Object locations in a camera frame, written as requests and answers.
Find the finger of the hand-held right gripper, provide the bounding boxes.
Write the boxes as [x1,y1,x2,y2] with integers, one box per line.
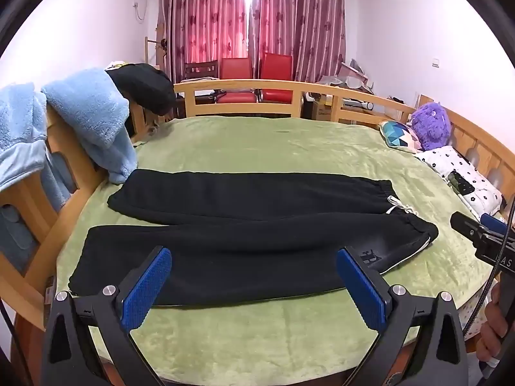
[481,213,510,236]
[450,212,489,246]

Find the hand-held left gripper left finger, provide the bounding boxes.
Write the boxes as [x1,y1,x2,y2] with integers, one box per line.
[41,246,173,386]

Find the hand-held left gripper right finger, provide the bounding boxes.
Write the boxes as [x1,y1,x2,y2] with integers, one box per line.
[336,248,469,386]

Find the black pants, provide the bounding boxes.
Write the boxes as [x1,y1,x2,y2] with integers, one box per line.
[68,169,439,308]

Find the person's right hand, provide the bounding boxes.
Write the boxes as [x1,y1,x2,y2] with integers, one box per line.
[477,285,511,364]

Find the white floral pillow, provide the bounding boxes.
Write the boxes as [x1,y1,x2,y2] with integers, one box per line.
[414,147,503,218]

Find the purple plush toy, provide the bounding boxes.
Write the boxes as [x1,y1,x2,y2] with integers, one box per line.
[410,102,451,151]

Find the geometric patterned cushion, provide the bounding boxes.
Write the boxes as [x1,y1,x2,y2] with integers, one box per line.
[380,121,423,152]

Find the green fleece blanket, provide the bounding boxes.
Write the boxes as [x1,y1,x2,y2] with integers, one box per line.
[56,116,493,386]

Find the cardboard box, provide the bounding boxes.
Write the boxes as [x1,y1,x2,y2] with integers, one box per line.
[311,100,335,122]

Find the pile of papers and boxes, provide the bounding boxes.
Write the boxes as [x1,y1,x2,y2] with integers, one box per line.
[337,59,376,90]

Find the light blue fleece robe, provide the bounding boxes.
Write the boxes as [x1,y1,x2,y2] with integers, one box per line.
[0,68,139,210]

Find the black garment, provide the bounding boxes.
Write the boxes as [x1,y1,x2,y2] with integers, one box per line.
[105,63,177,116]

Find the dark wooden chair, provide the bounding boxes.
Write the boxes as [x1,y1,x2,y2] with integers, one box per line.
[184,60,220,80]

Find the red chair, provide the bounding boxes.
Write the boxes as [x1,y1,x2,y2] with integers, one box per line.
[219,58,258,105]
[257,52,294,103]

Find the wooden clothes rack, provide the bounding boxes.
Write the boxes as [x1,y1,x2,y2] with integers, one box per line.
[144,24,170,74]

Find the red floral curtain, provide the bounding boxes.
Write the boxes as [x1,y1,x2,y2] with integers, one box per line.
[158,0,252,83]
[248,0,347,83]

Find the black braided cable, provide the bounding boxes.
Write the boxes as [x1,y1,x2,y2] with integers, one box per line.
[463,197,515,338]

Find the wooden bed frame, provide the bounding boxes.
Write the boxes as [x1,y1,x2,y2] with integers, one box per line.
[0,78,515,386]

